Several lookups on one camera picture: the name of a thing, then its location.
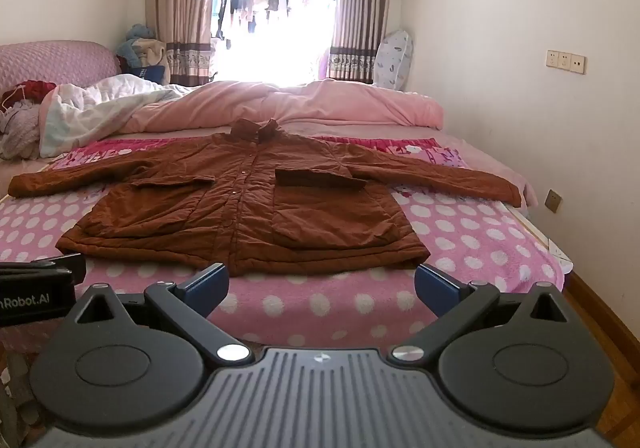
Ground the dark blue bag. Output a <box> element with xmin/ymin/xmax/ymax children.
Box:
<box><xmin>122</xmin><ymin>65</ymin><xmax>168</xmax><ymax>85</ymax></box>

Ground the white patterned pillow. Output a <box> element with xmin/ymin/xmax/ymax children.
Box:
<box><xmin>372</xmin><ymin>30</ymin><xmax>415</xmax><ymax>91</ymax></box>

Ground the grey cloth pile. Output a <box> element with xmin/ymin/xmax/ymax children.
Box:
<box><xmin>0</xmin><ymin>103</ymin><xmax>43</xmax><ymax>160</ymax></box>

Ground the blue and beige cloth pile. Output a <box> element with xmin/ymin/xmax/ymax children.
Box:
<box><xmin>116</xmin><ymin>23</ymin><xmax>171</xmax><ymax>70</ymax></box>

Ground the magenta floral blanket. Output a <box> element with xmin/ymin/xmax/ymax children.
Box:
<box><xmin>50</xmin><ymin>135</ymin><xmax>468</xmax><ymax>174</ymax></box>

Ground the brown quilted jacket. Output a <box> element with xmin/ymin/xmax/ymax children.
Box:
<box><xmin>8</xmin><ymin>118</ymin><xmax>523</xmax><ymax>277</ymax></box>

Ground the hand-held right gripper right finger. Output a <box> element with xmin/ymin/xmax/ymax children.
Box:
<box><xmin>387</xmin><ymin>263</ymin><xmax>576</xmax><ymax>363</ymax></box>

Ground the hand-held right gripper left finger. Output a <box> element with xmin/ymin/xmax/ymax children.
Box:
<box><xmin>65</xmin><ymin>263</ymin><xmax>255</xmax><ymax>363</ymax></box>

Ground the pink quilted headboard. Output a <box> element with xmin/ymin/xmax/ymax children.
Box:
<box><xmin>0</xmin><ymin>40</ymin><xmax>122</xmax><ymax>96</ymax></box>

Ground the pink quilt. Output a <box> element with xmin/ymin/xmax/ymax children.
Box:
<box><xmin>120</xmin><ymin>78</ymin><xmax>445</xmax><ymax>135</ymax></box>

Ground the pink polka-dot blanket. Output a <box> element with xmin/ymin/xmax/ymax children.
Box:
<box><xmin>0</xmin><ymin>173</ymin><xmax>566</xmax><ymax>364</ymax></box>

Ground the row of hanging clothes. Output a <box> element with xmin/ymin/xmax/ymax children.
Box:
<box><xmin>212</xmin><ymin>0</ymin><xmax>341</xmax><ymax>49</ymax></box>

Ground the white quilt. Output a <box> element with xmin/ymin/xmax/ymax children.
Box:
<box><xmin>39</xmin><ymin>76</ymin><xmax>193</xmax><ymax>159</ymax></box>

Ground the striped patterned curtain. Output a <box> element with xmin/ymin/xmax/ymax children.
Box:
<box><xmin>330</xmin><ymin>0</ymin><xmax>398</xmax><ymax>84</ymax></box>
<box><xmin>145</xmin><ymin>0</ymin><xmax>223</xmax><ymax>86</ymax></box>

